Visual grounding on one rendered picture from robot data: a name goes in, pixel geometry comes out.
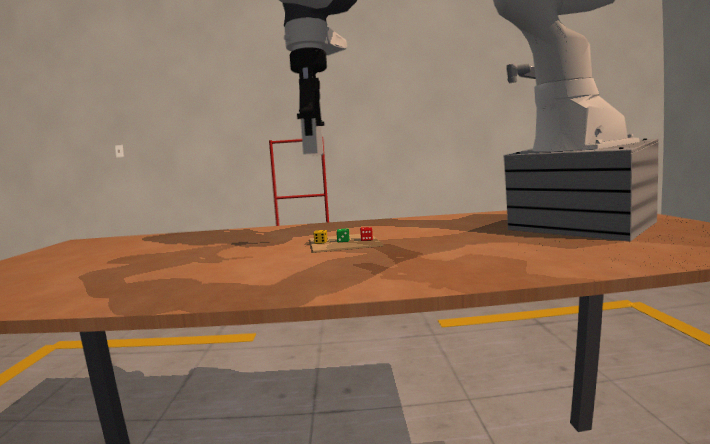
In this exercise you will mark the green die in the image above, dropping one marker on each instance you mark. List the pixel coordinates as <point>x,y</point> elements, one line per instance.
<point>343,235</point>

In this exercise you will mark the red die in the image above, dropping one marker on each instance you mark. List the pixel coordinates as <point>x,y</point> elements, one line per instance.
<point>366,234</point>

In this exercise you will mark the yellow die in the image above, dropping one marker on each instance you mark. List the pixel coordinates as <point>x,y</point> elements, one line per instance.
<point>320,236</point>

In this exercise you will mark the tan mat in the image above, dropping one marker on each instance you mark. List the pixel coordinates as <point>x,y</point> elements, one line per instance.
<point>354,243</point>

